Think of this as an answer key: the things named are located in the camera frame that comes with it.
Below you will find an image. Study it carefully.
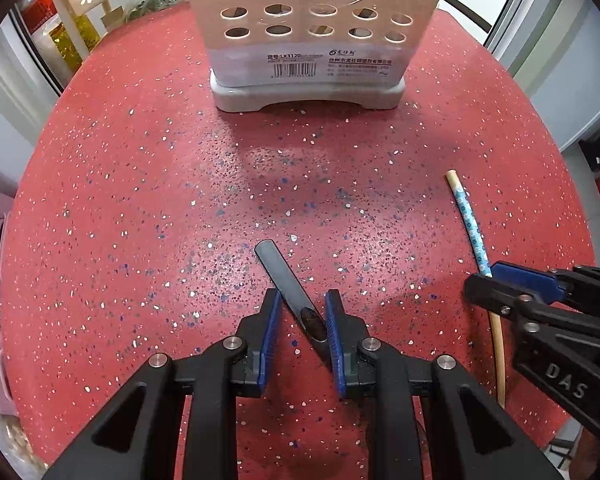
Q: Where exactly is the beige plastic utensil holder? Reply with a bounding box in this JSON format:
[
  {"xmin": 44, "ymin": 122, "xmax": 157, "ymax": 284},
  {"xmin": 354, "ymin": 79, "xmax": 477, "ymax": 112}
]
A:
[{"xmin": 189, "ymin": 0, "xmax": 439, "ymax": 113}]

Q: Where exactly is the blue patterned wooden chopstick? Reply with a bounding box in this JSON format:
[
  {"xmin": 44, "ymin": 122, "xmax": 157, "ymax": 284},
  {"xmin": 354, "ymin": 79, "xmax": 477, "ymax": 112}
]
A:
[{"xmin": 445, "ymin": 169, "xmax": 506, "ymax": 408}]

